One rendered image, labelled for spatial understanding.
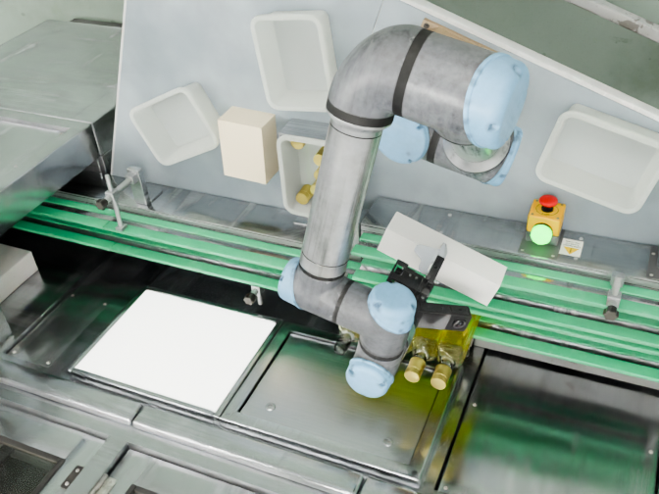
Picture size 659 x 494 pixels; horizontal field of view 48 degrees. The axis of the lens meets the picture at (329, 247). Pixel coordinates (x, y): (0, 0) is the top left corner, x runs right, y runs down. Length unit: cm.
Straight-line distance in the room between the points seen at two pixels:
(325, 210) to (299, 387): 76
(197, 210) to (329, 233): 99
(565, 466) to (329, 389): 54
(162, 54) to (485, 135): 117
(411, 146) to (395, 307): 36
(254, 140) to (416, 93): 93
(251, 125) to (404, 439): 81
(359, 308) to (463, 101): 38
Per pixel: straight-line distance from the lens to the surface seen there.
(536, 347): 174
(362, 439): 166
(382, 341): 117
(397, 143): 138
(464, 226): 175
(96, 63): 263
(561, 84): 161
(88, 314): 215
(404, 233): 144
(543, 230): 167
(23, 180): 207
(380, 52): 97
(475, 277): 144
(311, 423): 170
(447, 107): 94
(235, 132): 185
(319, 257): 113
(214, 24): 185
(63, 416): 189
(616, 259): 171
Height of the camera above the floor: 220
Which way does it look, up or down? 46 degrees down
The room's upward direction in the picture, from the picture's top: 146 degrees counter-clockwise
